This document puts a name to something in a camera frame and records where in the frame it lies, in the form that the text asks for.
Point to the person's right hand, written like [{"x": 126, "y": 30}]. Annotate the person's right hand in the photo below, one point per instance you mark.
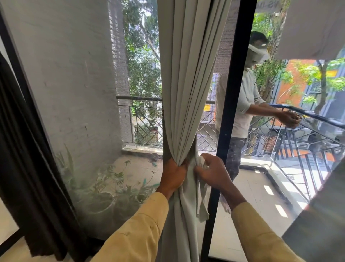
[{"x": 215, "y": 172}]

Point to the person's left hand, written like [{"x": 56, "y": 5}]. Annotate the person's left hand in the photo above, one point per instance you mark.
[{"x": 172, "y": 178}]

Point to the light grey curtain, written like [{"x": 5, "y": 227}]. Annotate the light grey curtain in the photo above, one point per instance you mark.
[
  {"x": 318, "y": 229},
  {"x": 186, "y": 67}
]

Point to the person's left forearm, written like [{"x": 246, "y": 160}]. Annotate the person's left forearm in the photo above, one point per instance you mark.
[{"x": 134, "y": 234}]

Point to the person's right forearm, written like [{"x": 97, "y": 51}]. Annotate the person's right forearm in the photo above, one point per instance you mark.
[{"x": 258, "y": 237}]

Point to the leafy plant in white pot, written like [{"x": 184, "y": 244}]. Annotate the leafy plant in white pot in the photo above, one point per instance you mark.
[{"x": 99, "y": 199}]

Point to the black metal balcony railing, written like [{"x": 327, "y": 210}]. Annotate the black metal balcony railing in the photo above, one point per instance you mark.
[{"x": 140, "y": 98}]

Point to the tall sword-leaf plant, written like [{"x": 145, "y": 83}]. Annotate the tall sword-leaf plant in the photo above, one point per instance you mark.
[{"x": 67, "y": 167}]

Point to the orange brick building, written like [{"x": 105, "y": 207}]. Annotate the orange brick building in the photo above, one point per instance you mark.
[{"x": 288, "y": 89}]

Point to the dark textured window post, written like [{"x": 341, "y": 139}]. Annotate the dark textured window post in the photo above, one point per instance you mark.
[{"x": 165, "y": 140}]

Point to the black sliding door frame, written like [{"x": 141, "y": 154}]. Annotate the black sliding door frame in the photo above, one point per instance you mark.
[{"x": 234, "y": 81}]

